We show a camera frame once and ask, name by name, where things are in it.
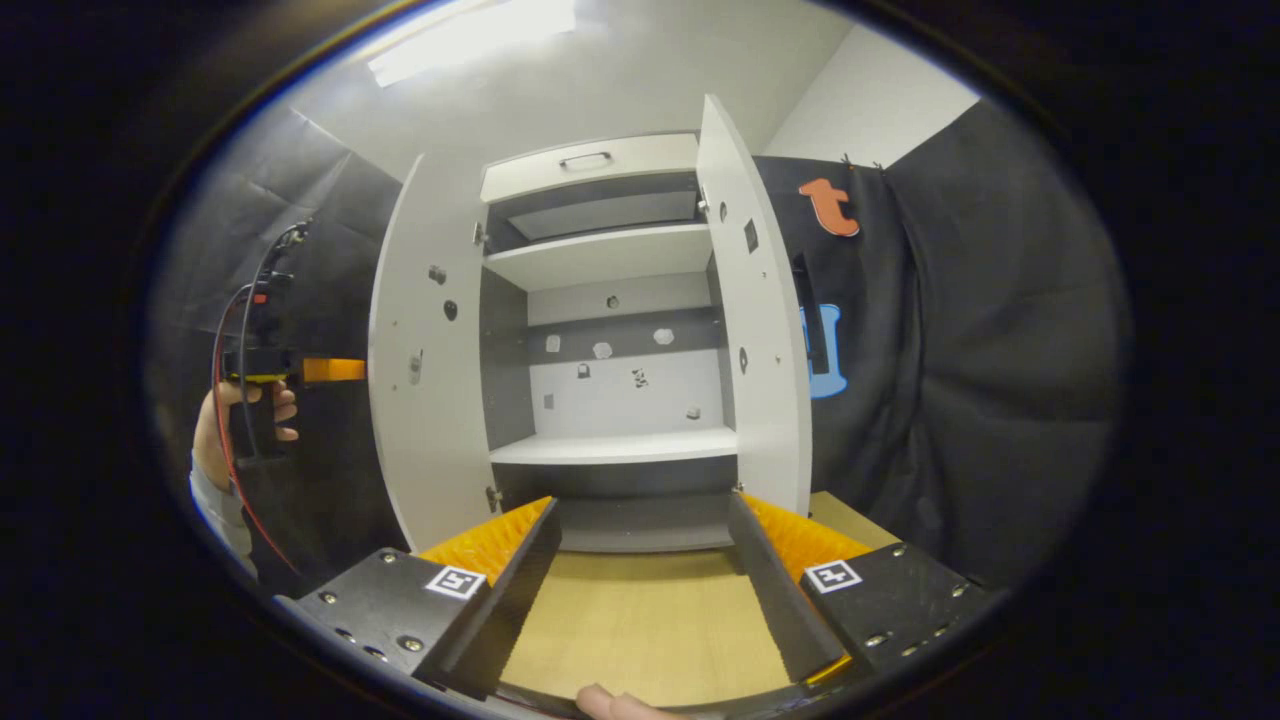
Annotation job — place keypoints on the black backdrop cloth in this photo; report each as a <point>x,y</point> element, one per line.
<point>980,350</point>

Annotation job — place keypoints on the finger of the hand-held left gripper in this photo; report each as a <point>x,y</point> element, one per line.
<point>335,370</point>

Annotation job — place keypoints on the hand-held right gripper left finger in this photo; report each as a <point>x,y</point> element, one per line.
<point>515,590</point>

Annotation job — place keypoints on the white double-door shoe cabinet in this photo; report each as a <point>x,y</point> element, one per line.
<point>620,395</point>

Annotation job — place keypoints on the white cabinet drawer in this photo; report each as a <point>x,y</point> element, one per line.
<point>640,165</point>

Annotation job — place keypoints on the cabinet door with headphone sticker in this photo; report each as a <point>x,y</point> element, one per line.
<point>765,400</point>

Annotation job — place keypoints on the cabinet door with camera sticker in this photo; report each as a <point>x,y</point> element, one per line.
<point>430,450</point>

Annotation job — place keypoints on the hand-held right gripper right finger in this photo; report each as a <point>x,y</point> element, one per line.
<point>775,590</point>

